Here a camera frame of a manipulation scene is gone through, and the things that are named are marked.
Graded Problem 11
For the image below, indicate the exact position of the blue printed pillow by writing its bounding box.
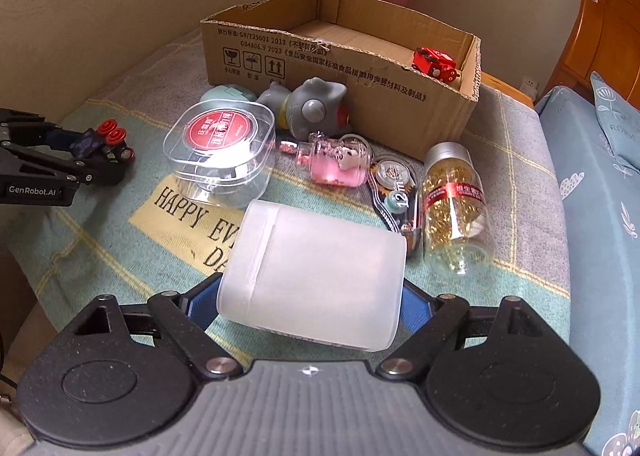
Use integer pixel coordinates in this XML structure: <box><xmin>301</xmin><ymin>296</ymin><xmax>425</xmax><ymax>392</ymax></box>
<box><xmin>590</xmin><ymin>70</ymin><xmax>640</xmax><ymax>187</ymax></box>

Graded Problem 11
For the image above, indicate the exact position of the checked printed blanket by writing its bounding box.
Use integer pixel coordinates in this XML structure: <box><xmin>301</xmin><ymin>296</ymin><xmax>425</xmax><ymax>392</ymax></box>
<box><xmin>5</xmin><ymin>28</ymin><xmax>574</xmax><ymax>353</ymax></box>

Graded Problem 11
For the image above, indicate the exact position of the mint green round case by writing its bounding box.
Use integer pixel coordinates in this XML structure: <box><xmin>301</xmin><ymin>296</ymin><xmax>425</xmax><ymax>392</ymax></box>
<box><xmin>200</xmin><ymin>84</ymin><xmax>259</xmax><ymax>109</ymax></box>

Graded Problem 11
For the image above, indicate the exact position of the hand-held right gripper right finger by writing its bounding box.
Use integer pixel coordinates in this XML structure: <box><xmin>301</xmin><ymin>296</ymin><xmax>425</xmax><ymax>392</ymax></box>
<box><xmin>375</xmin><ymin>281</ymin><xmax>551</xmax><ymax>383</ymax></box>

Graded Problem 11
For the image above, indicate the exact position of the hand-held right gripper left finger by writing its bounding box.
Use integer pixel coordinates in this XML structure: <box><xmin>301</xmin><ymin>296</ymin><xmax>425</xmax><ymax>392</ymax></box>
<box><xmin>74</xmin><ymin>272</ymin><xmax>246</xmax><ymax>383</ymax></box>

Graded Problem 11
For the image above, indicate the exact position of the pink bottle keychain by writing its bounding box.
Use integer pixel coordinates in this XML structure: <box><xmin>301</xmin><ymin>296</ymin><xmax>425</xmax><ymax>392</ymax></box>
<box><xmin>277</xmin><ymin>132</ymin><xmax>374</xmax><ymax>187</ymax></box>

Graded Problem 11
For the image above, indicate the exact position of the grey elephant toy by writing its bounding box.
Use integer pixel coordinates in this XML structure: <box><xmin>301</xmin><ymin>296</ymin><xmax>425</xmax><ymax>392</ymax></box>
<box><xmin>256</xmin><ymin>77</ymin><xmax>351</xmax><ymax>139</ymax></box>

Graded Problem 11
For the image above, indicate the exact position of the clear square container red label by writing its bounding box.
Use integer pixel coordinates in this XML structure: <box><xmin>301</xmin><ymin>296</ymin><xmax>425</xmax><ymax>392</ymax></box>
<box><xmin>163</xmin><ymin>100</ymin><xmax>277</xmax><ymax>209</ymax></box>

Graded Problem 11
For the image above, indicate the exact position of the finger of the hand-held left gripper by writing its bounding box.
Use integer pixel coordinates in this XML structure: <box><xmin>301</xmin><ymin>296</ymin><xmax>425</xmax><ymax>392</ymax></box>
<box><xmin>0</xmin><ymin>108</ymin><xmax>78</xmax><ymax>155</ymax></box>
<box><xmin>0</xmin><ymin>142</ymin><xmax>127</xmax><ymax>187</ymax></box>

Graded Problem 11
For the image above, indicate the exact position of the wooden bed headboard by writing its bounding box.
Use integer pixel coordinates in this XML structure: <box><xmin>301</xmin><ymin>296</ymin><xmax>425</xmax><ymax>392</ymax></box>
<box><xmin>542</xmin><ymin>0</ymin><xmax>640</xmax><ymax>112</ymax></box>

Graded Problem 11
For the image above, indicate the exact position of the red toy car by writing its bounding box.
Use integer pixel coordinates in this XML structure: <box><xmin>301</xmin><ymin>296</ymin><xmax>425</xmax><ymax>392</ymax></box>
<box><xmin>412</xmin><ymin>46</ymin><xmax>459</xmax><ymax>84</ymax></box>

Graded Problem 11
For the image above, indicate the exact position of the correction tape dispenser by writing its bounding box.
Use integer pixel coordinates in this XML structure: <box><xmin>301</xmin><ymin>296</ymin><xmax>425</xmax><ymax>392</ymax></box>
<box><xmin>367</xmin><ymin>153</ymin><xmax>427</xmax><ymax>255</ymax></box>

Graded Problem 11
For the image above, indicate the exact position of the cardboard box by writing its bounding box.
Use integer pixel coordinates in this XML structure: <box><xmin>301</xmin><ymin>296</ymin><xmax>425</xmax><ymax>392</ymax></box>
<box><xmin>200</xmin><ymin>0</ymin><xmax>482</xmax><ymax>161</ymax></box>

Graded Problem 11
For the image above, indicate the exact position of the clear bottle of gold capsules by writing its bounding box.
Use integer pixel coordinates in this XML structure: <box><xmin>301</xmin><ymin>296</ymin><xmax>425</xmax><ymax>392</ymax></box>
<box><xmin>421</xmin><ymin>142</ymin><xmax>494</xmax><ymax>277</ymax></box>

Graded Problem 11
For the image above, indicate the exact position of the blue printed bedsheet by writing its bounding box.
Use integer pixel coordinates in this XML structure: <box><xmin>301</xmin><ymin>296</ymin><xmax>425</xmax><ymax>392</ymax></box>
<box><xmin>532</xmin><ymin>86</ymin><xmax>640</xmax><ymax>456</ymax></box>

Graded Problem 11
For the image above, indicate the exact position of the frosted white plastic container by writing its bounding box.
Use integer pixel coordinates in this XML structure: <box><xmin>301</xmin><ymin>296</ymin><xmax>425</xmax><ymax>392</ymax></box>
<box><xmin>216</xmin><ymin>200</ymin><xmax>408</xmax><ymax>353</ymax></box>

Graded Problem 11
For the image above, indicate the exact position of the wooden nightstand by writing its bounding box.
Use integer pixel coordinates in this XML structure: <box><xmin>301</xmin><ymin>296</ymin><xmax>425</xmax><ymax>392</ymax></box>
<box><xmin>479</xmin><ymin>70</ymin><xmax>537</xmax><ymax>109</ymax></box>

